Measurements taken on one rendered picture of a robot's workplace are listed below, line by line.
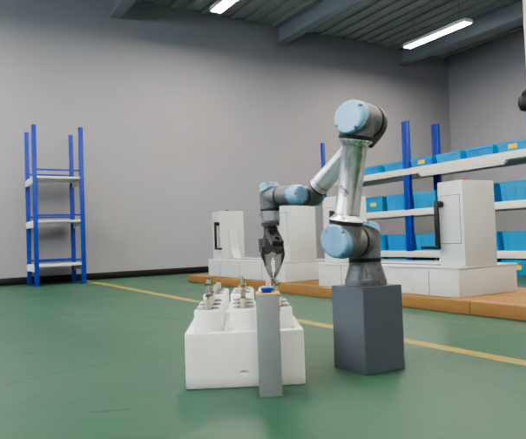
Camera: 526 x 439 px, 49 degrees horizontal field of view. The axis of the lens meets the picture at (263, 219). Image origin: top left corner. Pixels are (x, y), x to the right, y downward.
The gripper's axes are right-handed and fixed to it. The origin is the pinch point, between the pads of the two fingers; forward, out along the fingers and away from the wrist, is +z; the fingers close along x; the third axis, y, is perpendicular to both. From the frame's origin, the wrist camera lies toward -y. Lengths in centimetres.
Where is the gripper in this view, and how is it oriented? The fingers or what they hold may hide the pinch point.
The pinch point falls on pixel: (273, 274)
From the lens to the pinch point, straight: 221.8
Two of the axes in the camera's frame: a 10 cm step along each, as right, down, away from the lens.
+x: -9.6, 0.3, -2.7
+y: -2.7, 0.4, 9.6
